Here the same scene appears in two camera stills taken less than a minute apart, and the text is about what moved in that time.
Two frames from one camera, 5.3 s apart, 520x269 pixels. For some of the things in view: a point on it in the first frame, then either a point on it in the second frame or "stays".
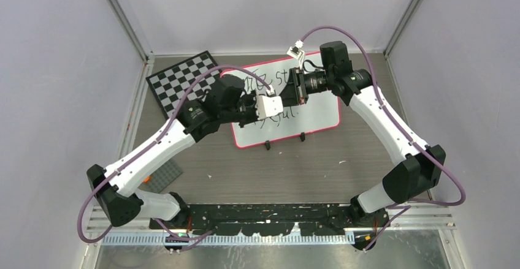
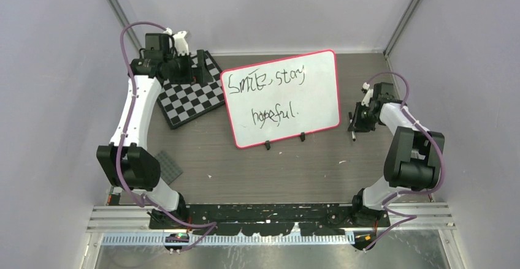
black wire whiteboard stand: x=302 y=134 stays
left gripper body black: x=247 y=109 → x=180 y=67
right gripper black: x=294 y=92 → x=357 y=125
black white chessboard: x=170 y=86 stays
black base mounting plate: x=313 y=219 stays
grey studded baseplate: x=162 y=178 stays
